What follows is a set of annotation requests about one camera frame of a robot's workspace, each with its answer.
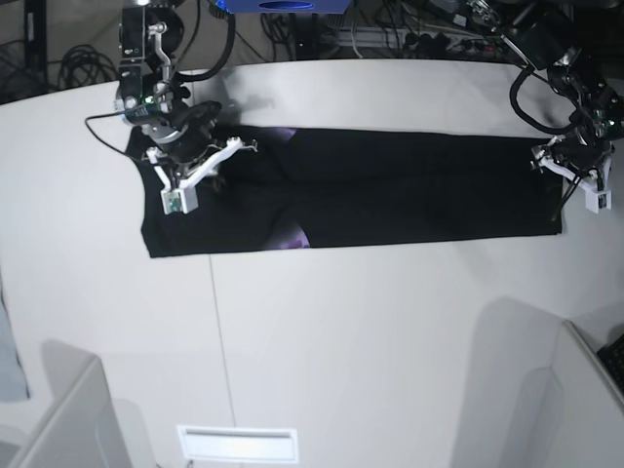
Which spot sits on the black stand post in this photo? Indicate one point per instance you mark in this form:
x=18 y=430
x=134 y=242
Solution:
x=35 y=42

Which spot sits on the black keyboard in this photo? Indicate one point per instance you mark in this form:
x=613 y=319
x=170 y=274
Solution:
x=612 y=357

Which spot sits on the white partition panel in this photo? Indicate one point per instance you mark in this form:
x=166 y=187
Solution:
x=568 y=414
x=79 y=430

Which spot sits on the black gripper body second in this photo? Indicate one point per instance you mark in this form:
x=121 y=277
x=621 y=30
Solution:
x=579 y=149

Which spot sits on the black T-shirt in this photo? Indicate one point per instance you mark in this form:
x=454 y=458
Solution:
x=322 y=188

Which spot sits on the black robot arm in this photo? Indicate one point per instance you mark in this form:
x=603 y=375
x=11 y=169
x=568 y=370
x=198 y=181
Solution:
x=152 y=91

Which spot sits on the white partition panel left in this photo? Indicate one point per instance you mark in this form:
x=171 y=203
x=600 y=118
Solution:
x=79 y=430

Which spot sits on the white partition panel right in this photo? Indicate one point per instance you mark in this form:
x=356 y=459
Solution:
x=568 y=414

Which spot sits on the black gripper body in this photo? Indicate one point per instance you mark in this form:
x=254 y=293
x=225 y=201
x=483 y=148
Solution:
x=181 y=136

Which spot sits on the blue box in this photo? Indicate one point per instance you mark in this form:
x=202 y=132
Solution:
x=287 y=6

